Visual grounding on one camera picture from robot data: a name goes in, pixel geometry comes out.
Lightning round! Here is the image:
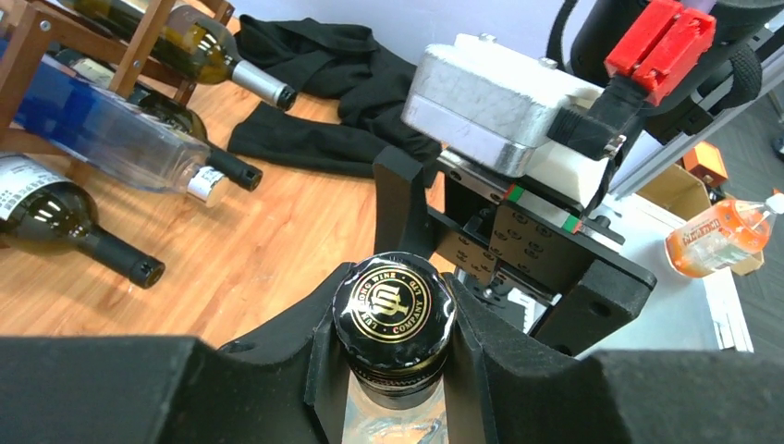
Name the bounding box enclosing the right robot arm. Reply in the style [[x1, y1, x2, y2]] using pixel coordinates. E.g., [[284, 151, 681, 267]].
[[374, 1, 783, 356]]

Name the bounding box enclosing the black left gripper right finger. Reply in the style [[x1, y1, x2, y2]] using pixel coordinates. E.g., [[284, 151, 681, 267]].
[[444, 274, 783, 443]]

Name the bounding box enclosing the dark wine bottle white label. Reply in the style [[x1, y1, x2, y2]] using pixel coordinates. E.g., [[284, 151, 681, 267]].
[[1, 153, 165, 289]]

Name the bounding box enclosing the clear whisky bottle black label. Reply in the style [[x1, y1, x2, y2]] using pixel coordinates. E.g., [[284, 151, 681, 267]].
[[332, 252, 456, 443]]

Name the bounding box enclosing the dark wine bottle silver neck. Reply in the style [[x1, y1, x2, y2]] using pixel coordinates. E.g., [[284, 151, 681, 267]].
[[62, 0, 297, 111]]

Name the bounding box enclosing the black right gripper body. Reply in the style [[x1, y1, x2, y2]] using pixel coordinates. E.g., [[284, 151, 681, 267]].
[[431, 150, 624, 306]]

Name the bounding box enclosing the cardboard box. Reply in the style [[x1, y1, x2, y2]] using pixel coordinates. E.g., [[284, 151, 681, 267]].
[[637, 165, 765, 276]]

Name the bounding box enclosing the orange plastic bottle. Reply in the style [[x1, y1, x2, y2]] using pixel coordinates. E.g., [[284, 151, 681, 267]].
[[664, 192, 783, 278]]

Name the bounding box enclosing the brown wooden wine rack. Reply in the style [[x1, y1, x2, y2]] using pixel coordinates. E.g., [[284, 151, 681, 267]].
[[0, 0, 236, 154]]

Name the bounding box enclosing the dark wine bottle middle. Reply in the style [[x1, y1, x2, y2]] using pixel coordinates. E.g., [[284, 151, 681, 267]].
[[55, 48, 264, 192]]

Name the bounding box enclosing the blue square bottle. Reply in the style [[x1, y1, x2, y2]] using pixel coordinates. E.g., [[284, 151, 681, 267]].
[[14, 55, 230, 207]]

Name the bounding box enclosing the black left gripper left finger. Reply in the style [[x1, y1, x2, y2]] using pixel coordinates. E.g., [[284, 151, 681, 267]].
[[1, 264, 349, 443]]

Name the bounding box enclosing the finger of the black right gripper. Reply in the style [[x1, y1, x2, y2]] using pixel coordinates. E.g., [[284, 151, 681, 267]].
[[531, 260, 657, 356], [373, 146, 435, 258]]

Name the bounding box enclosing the black cloth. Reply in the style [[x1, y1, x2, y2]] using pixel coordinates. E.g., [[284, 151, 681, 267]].
[[227, 14, 444, 180]]

